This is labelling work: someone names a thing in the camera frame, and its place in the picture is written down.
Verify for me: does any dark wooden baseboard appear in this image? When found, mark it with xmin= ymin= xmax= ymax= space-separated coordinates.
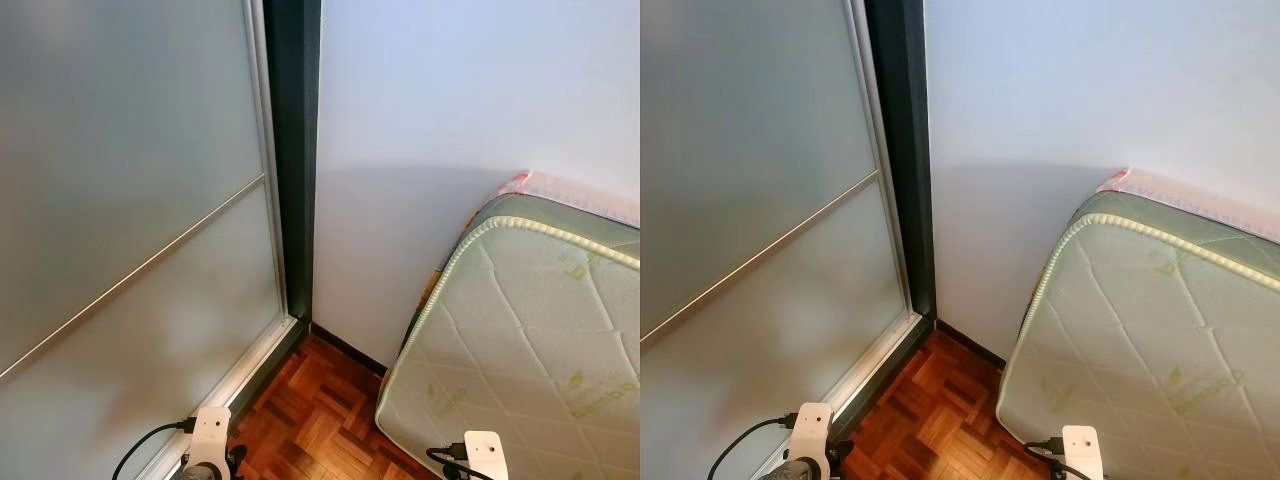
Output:
xmin=935 ymin=320 xmax=1007 ymax=369
xmin=310 ymin=322 xmax=391 ymax=379

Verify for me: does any bamboo print quilted mattress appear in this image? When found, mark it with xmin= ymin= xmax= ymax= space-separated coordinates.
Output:
xmin=995 ymin=190 xmax=1280 ymax=480
xmin=375 ymin=192 xmax=641 ymax=480

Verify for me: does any frosted glass sliding door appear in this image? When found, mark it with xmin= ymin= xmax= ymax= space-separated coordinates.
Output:
xmin=0 ymin=0 xmax=301 ymax=480
xmin=640 ymin=0 xmax=923 ymax=480

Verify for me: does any pink patterned cloth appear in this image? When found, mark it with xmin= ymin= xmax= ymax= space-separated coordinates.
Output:
xmin=497 ymin=170 xmax=641 ymax=229
xmin=1097 ymin=168 xmax=1280 ymax=243

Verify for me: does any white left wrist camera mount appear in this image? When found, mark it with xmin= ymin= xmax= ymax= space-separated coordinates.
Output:
xmin=790 ymin=403 xmax=836 ymax=466
xmin=188 ymin=407 xmax=233 ymax=471

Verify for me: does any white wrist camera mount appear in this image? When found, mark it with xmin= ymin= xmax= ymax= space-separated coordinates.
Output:
xmin=790 ymin=403 xmax=836 ymax=466
xmin=188 ymin=407 xmax=233 ymax=471
xmin=1060 ymin=426 xmax=1104 ymax=480
xmin=464 ymin=431 xmax=509 ymax=480

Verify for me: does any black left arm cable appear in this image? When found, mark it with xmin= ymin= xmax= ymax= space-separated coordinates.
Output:
xmin=112 ymin=419 xmax=196 ymax=480
xmin=707 ymin=413 xmax=798 ymax=480

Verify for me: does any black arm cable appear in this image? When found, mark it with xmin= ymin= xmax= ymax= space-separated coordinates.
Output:
xmin=112 ymin=419 xmax=196 ymax=480
xmin=707 ymin=413 xmax=798 ymax=480
xmin=427 ymin=443 xmax=471 ymax=480
xmin=1022 ymin=437 xmax=1066 ymax=480

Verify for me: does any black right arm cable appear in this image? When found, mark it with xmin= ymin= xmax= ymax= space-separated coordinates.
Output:
xmin=1022 ymin=437 xmax=1066 ymax=480
xmin=427 ymin=443 xmax=471 ymax=480

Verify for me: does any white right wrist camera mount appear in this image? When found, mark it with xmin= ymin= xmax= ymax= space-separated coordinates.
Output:
xmin=1060 ymin=426 xmax=1104 ymax=480
xmin=464 ymin=431 xmax=509 ymax=480

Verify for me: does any dark green door frame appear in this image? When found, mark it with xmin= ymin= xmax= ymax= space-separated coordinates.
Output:
xmin=828 ymin=0 xmax=939 ymax=441
xmin=225 ymin=0 xmax=323 ymax=426

